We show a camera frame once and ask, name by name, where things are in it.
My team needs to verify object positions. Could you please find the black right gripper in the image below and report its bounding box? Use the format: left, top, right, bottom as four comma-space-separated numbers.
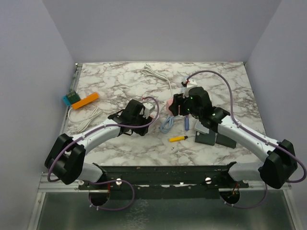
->
170, 92, 202, 118

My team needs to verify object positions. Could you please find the orange power strip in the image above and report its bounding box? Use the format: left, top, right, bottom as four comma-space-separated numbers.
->
71, 92, 99, 110

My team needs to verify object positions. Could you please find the teal blue plug block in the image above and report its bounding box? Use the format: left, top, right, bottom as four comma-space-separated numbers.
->
62, 91, 81, 106

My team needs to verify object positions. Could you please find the light blue power strip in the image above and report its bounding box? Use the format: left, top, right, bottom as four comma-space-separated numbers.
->
180, 77, 189, 93

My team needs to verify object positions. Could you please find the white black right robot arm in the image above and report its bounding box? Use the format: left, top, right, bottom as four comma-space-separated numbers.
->
167, 87, 297, 189

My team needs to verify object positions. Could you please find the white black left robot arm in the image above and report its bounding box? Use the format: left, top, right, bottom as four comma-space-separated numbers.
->
44, 99, 160, 189

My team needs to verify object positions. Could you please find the blue red screwdriver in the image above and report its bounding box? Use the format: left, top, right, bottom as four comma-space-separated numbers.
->
184, 115, 189, 131

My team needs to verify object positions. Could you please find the black block under box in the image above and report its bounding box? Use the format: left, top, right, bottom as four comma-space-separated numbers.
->
195, 130, 216, 146

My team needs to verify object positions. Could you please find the black flat block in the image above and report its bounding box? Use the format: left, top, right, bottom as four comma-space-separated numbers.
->
215, 133, 236, 149

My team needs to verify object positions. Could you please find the light blue coiled cable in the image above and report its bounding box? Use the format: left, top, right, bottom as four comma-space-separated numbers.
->
159, 115, 175, 134

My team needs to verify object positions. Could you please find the white cable bundle left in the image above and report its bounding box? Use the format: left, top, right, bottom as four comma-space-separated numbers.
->
68, 106, 103, 132

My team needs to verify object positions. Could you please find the yellow handled screwdriver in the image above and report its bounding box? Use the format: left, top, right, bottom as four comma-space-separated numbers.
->
169, 136, 188, 142

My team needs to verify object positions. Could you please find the white coiled cable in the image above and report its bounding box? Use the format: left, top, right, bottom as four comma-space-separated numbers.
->
141, 63, 174, 96

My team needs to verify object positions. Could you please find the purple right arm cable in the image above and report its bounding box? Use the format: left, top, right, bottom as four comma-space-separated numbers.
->
186, 70, 307, 209

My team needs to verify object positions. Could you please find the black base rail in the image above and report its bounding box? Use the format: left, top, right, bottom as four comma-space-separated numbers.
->
49, 164, 276, 200

